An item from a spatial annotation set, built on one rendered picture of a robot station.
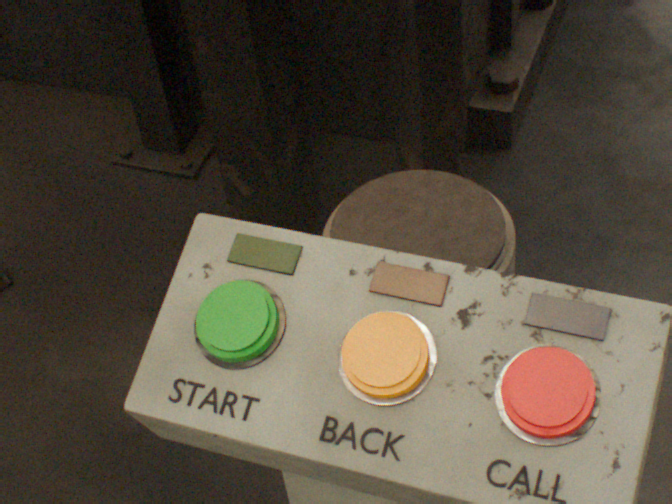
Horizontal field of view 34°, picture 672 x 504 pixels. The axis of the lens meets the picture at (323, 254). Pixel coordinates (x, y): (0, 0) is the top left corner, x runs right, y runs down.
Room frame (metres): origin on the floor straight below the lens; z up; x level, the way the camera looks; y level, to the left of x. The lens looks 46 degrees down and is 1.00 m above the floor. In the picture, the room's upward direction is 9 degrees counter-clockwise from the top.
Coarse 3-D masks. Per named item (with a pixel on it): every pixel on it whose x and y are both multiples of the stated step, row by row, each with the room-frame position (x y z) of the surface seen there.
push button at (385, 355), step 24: (384, 312) 0.34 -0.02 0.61; (360, 336) 0.33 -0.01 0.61; (384, 336) 0.32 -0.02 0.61; (408, 336) 0.32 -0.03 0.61; (360, 360) 0.31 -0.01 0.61; (384, 360) 0.31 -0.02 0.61; (408, 360) 0.31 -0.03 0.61; (360, 384) 0.31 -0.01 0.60; (384, 384) 0.30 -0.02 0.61; (408, 384) 0.30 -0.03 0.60
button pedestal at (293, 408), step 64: (192, 256) 0.40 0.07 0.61; (320, 256) 0.38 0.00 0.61; (384, 256) 0.37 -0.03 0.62; (192, 320) 0.36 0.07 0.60; (320, 320) 0.35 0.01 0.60; (448, 320) 0.33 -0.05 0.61; (512, 320) 0.32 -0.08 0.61; (640, 320) 0.31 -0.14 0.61; (192, 384) 0.33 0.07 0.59; (256, 384) 0.32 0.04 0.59; (320, 384) 0.32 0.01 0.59; (448, 384) 0.30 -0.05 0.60; (640, 384) 0.28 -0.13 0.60; (256, 448) 0.30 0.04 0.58; (320, 448) 0.29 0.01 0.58; (384, 448) 0.28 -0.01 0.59; (448, 448) 0.27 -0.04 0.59; (512, 448) 0.27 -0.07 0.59; (576, 448) 0.26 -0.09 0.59; (640, 448) 0.26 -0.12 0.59
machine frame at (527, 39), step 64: (0, 0) 1.44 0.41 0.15; (64, 0) 1.39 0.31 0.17; (320, 0) 1.21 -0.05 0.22; (384, 0) 1.17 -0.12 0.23; (512, 0) 1.24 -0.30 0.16; (0, 64) 1.46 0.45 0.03; (64, 64) 1.41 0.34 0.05; (192, 64) 1.30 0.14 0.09; (320, 64) 1.21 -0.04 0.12; (384, 64) 1.17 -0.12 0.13; (512, 64) 1.21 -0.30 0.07; (320, 128) 1.22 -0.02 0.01; (384, 128) 1.17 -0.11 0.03; (512, 128) 1.12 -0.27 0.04
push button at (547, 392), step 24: (528, 360) 0.30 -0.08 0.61; (552, 360) 0.29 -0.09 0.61; (576, 360) 0.29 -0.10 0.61; (504, 384) 0.29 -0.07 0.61; (528, 384) 0.29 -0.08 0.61; (552, 384) 0.28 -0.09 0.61; (576, 384) 0.28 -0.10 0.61; (528, 408) 0.28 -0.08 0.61; (552, 408) 0.27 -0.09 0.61; (576, 408) 0.27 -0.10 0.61; (528, 432) 0.27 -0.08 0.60; (552, 432) 0.27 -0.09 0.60
